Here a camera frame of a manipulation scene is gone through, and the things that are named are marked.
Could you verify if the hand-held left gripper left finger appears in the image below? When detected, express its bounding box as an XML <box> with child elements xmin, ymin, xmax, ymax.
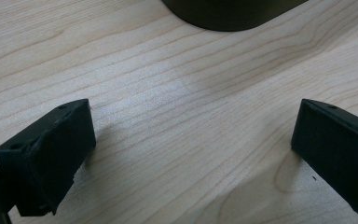
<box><xmin>0</xmin><ymin>98</ymin><xmax>97</xmax><ymax>217</ymax></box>

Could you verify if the dark rounded tray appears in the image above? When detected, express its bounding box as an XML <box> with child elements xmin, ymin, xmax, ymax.
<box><xmin>161</xmin><ymin>0</ymin><xmax>310</xmax><ymax>33</ymax></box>

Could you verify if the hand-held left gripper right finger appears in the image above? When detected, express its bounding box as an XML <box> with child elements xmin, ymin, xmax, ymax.
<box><xmin>290</xmin><ymin>98</ymin><xmax>358</xmax><ymax>216</ymax></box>

